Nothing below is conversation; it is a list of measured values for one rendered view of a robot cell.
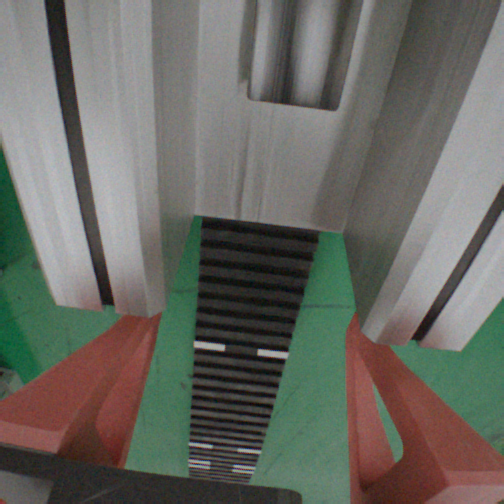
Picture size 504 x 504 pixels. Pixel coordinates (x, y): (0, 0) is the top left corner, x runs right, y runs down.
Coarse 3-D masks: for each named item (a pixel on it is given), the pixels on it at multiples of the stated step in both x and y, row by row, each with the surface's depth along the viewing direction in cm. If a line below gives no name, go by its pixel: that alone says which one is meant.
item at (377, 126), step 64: (0, 0) 4; (64, 0) 4; (128, 0) 4; (192, 0) 7; (256, 0) 7; (320, 0) 7; (384, 0) 7; (448, 0) 6; (0, 64) 5; (64, 64) 5; (128, 64) 5; (192, 64) 8; (256, 64) 7; (320, 64) 7; (384, 64) 8; (448, 64) 6; (0, 128) 6; (64, 128) 6; (128, 128) 6; (192, 128) 9; (256, 128) 10; (320, 128) 9; (384, 128) 9; (448, 128) 6; (64, 192) 6; (128, 192) 6; (192, 192) 10; (256, 192) 11; (320, 192) 11; (384, 192) 8; (448, 192) 6; (64, 256) 7; (128, 256) 7; (384, 256) 8; (448, 256) 7; (384, 320) 8; (448, 320) 8
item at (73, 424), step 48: (144, 336) 13; (48, 384) 9; (96, 384) 9; (144, 384) 14; (0, 432) 7; (48, 432) 7; (96, 432) 9; (0, 480) 7; (48, 480) 7; (96, 480) 7; (144, 480) 7; (192, 480) 7
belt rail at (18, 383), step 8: (0, 368) 27; (0, 376) 28; (8, 376) 27; (16, 376) 27; (0, 384) 26; (8, 384) 27; (16, 384) 28; (0, 392) 26; (8, 392) 28; (0, 400) 26
